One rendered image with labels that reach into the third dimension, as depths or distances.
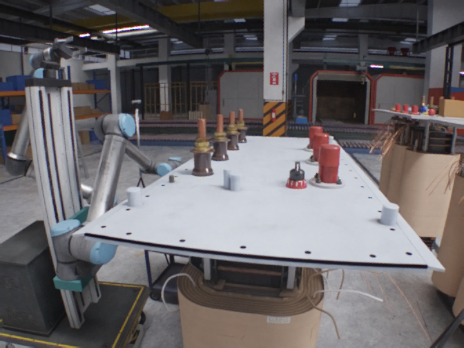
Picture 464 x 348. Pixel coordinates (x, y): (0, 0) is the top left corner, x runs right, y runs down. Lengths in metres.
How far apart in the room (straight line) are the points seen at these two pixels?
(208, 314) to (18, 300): 1.36
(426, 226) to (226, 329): 3.06
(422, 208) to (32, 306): 3.56
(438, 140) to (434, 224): 0.93
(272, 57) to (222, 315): 11.13
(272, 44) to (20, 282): 11.03
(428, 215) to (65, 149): 3.45
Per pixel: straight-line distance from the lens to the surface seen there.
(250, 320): 0.89
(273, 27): 11.89
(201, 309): 0.91
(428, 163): 3.47
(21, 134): 1.93
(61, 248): 1.56
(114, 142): 1.49
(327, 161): 0.99
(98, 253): 1.40
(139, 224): 0.72
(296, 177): 0.95
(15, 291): 2.00
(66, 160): 1.87
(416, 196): 3.54
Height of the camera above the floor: 1.65
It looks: 15 degrees down
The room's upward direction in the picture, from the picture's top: straight up
